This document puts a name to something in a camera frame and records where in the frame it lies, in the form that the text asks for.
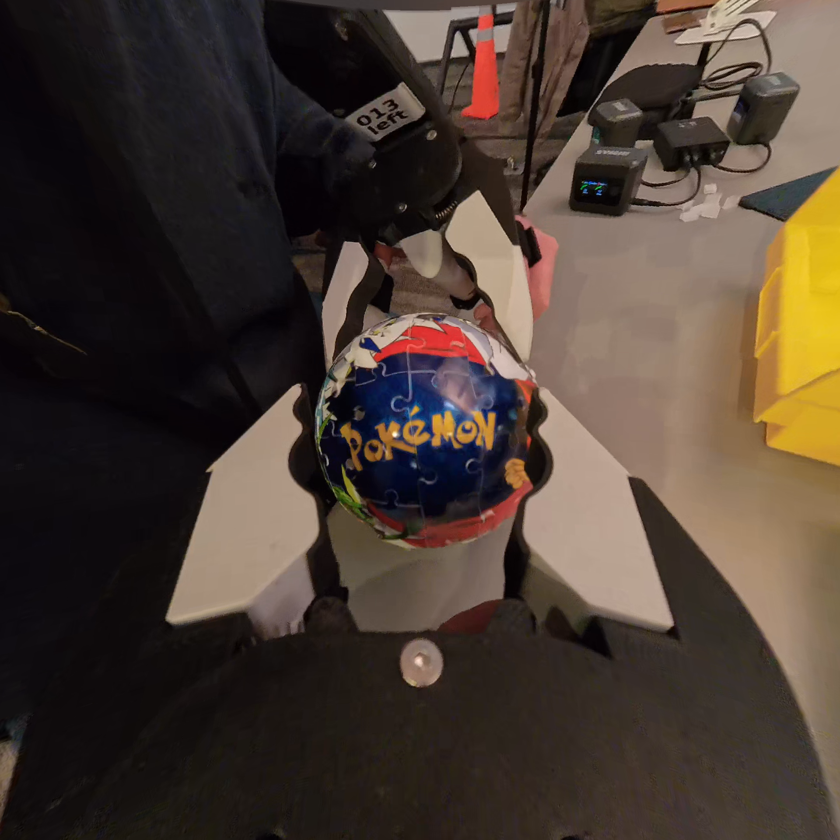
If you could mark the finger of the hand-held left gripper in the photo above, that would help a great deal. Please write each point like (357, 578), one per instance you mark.
(338, 302)
(502, 269)

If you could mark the black charger block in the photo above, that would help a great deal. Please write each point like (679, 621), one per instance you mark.
(692, 144)
(617, 121)
(764, 108)

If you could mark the white paper scraps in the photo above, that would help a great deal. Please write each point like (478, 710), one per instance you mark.
(705, 200)

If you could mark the orange traffic cone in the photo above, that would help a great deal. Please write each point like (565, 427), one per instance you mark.
(484, 72)

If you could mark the black round pad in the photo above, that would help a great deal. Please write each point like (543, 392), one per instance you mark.
(656, 88)

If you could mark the yellow plastic bin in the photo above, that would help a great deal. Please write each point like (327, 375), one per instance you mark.
(800, 341)

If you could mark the hanging brown coat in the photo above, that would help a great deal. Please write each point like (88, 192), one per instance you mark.
(551, 46)

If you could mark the black charger with lit screen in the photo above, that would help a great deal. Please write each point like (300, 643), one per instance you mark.
(607, 180)

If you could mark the colourful cartoon puzzle ball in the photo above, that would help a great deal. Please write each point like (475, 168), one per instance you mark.
(426, 439)

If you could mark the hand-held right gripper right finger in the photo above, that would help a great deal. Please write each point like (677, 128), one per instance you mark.
(590, 525)

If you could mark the dark blue mat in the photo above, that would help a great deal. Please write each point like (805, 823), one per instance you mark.
(787, 193)

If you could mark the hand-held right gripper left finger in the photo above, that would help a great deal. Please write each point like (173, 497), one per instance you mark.
(256, 512)

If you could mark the person's left hand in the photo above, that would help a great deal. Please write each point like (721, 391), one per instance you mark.
(543, 282)

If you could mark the person in dark clothes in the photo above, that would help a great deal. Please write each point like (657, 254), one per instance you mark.
(131, 262)

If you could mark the black stand pole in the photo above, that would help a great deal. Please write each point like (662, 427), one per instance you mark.
(535, 98)

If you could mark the person's left forearm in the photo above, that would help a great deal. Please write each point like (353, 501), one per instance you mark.
(315, 164)

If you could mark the white paper sheet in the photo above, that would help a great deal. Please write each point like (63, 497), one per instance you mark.
(728, 19)

